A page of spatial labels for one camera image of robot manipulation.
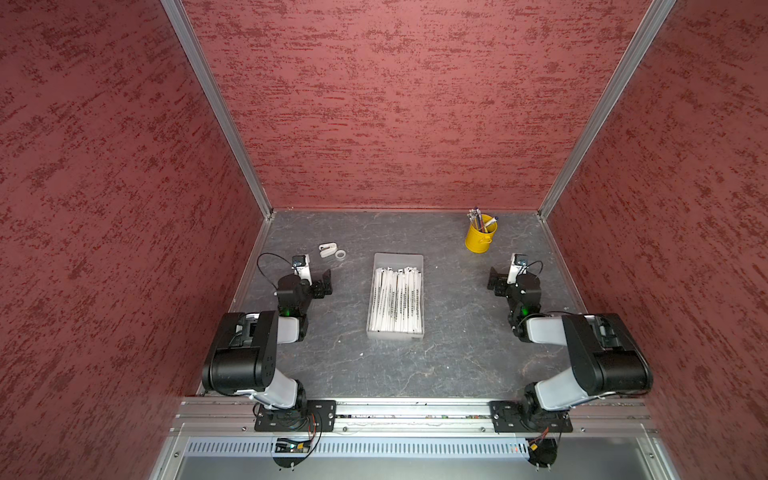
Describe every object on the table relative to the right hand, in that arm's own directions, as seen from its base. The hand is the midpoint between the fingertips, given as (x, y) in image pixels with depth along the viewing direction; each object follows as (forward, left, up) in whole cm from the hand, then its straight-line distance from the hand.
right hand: (505, 272), depth 95 cm
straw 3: (-6, +39, -5) cm, 40 cm away
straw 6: (-6, +33, -5) cm, 34 cm away
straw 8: (-7, +29, -5) cm, 30 cm away
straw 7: (-6, +31, -5) cm, 32 cm away
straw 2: (-6, +41, -5) cm, 42 cm away
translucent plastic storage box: (+10, +35, -7) cm, 37 cm away
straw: (-7, +43, -4) cm, 44 cm away
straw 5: (-7, +35, -5) cm, 36 cm away
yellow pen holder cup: (+13, +6, -1) cm, 14 cm away
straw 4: (-6, +37, -5) cm, 38 cm away
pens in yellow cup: (+16, +9, +10) cm, 20 cm away
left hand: (0, +62, +1) cm, 62 cm away
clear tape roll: (+12, +55, -6) cm, 56 cm away
